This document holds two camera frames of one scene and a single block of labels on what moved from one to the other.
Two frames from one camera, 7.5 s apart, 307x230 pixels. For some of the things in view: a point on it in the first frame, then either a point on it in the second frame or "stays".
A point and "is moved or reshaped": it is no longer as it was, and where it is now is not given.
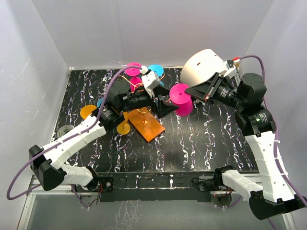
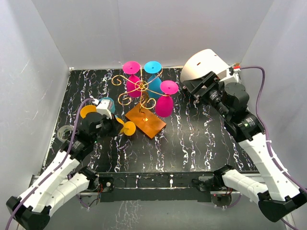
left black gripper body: [142, 99] → [109, 127]
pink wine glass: [180, 98] is moved or reshaped
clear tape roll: [63, 130] stays
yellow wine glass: [123, 128] is moved or reshaped
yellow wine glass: [87, 110] stays
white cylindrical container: [200, 66] stays
